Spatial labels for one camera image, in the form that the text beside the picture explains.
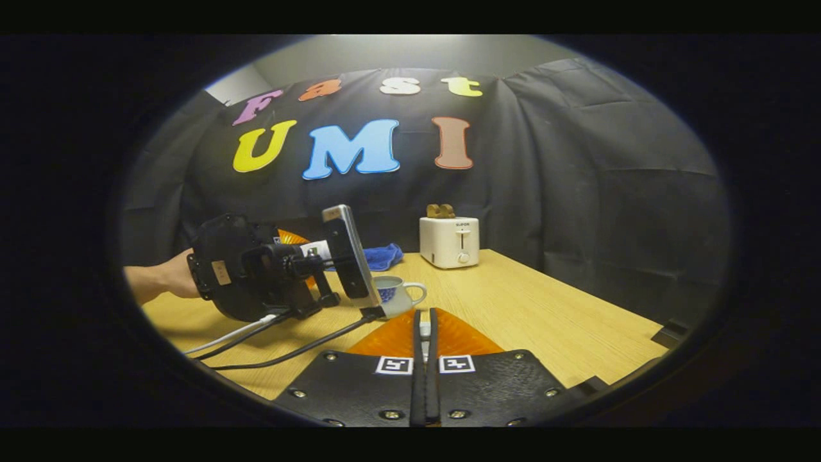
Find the black cable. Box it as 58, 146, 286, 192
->
208, 311, 380, 372
192, 312, 292, 362

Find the black backdrop cloth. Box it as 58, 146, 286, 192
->
121, 58, 732, 329

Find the white cable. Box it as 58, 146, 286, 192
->
183, 314, 278, 356

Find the white blue-patterned teacup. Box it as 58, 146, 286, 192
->
372, 275, 428, 320

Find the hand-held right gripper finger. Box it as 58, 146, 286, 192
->
273, 309, 427, 428
426, 308, 582, 427

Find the white toaster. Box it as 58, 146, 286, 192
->
419, 216, 480, 270

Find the blue towel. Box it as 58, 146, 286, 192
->
362, 243, 404, 272

